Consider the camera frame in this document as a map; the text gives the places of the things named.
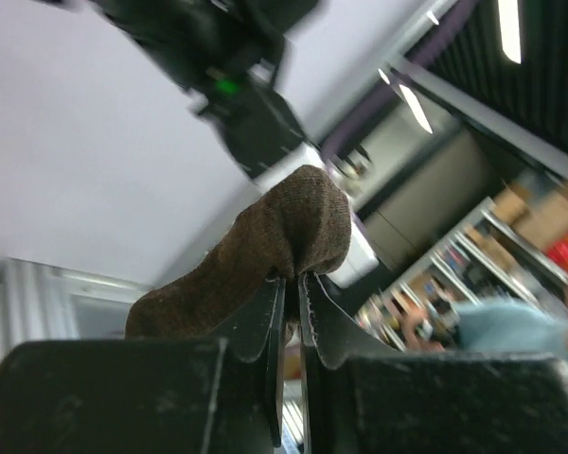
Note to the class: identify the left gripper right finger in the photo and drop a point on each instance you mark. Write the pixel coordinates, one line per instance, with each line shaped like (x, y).
(362, 396)

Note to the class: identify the dark brown sock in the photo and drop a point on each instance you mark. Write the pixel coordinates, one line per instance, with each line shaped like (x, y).
(301, 224)

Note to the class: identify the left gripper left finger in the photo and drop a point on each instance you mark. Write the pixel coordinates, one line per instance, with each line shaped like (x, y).
(216, 394)

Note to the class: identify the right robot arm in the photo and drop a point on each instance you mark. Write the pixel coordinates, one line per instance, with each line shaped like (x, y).
(230, 52)

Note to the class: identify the light blue sock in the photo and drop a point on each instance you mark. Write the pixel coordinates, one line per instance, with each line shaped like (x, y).
(508, 326)

